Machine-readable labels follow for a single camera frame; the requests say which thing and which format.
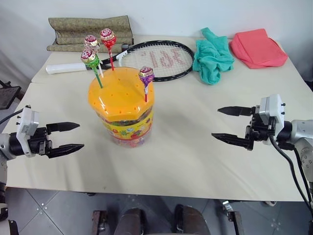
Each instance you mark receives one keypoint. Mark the purple wrapped lollipop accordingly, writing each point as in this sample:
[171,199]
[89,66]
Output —
[146,76]

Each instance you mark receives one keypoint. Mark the green wrapped lollipop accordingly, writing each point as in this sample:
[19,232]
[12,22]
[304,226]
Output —
[89,58]

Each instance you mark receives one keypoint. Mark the dark rounded shape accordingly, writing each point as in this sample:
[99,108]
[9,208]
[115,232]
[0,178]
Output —
[130,221]
[193,220]

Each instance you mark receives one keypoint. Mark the coral pink folded cloth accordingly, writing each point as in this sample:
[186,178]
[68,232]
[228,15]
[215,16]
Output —
[256,49]

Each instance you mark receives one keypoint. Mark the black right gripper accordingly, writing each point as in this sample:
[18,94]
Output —
[258,129]

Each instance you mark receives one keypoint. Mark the olive folded mat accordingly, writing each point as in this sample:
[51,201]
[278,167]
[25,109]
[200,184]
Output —
[90,27]

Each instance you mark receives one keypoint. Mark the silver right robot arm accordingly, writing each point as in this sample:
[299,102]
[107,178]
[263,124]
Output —
[302,132]

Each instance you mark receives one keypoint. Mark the teal crumpled cloth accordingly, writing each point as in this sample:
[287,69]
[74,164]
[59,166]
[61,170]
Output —
[211,58]

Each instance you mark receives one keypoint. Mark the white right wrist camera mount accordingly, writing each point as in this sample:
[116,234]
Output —
[271,107]

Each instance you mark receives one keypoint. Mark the red wrapped lollipop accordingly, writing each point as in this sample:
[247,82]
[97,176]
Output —
[108,39]

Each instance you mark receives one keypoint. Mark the candy tub with orange lid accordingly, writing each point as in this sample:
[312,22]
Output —
[121,105]

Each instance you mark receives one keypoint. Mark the black metal stand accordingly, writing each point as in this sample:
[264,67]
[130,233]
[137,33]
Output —
[8,96]

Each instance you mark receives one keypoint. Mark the dark metal frame post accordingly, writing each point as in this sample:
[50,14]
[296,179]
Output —
[235,220]
[99,221]

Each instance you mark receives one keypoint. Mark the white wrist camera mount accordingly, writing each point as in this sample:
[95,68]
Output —
[271,107]
[29,120]

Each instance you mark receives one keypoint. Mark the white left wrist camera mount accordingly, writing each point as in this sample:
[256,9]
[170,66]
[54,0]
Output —
[29,120]

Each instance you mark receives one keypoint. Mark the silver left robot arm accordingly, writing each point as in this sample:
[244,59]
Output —
[5,147]

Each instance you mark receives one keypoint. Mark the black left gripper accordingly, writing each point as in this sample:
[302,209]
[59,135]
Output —
[40,143]

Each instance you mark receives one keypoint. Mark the black white tennis racket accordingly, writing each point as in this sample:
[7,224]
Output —
[64,68]

